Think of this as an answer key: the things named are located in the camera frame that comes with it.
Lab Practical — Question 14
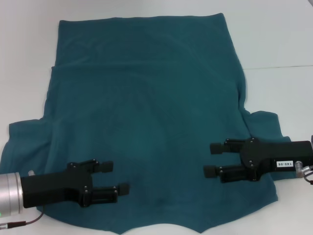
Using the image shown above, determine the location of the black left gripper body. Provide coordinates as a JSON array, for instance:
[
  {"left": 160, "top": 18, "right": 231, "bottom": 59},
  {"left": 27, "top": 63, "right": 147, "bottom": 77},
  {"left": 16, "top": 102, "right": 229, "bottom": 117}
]
[{"left": 21, "top": 168, "right": 93, "bottom": 209}]

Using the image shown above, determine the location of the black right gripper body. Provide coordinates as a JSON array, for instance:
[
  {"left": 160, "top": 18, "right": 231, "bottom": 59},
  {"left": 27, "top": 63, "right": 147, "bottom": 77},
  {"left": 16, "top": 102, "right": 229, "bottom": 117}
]
[{"left": 241, "top": 138, "right": 313, "bottom": 182}]

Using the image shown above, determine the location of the blue-green shirt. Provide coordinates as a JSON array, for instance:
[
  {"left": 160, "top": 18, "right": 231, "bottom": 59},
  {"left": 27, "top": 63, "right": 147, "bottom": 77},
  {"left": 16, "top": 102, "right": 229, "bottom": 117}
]
[{"left": 0, "top": 12, "right": 293, "bottom": 235}]

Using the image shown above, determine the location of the right arm cable with plug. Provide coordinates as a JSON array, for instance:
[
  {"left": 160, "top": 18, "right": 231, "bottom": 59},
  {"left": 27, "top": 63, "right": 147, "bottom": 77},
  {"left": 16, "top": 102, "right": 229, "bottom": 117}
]
[{"left": 294, "top": 160, "right": 313, "bottom": 186}]

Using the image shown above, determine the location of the arm cable with plug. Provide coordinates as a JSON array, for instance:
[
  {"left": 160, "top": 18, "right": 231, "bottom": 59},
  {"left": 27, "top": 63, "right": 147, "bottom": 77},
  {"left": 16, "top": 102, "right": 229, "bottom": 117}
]
[
  {"left": 0, "top": 207, "right": 46, "bottom": 226},
  {"left": 294, "top": 160, "right": 313, "bottom": 186}
]

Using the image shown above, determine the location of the left arm cable with plug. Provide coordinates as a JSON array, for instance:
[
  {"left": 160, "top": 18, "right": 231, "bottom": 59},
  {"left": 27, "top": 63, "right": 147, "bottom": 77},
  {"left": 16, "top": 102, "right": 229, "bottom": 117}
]
[{"left": 0, "top": 207, "right": 46, "bottom": 226}]

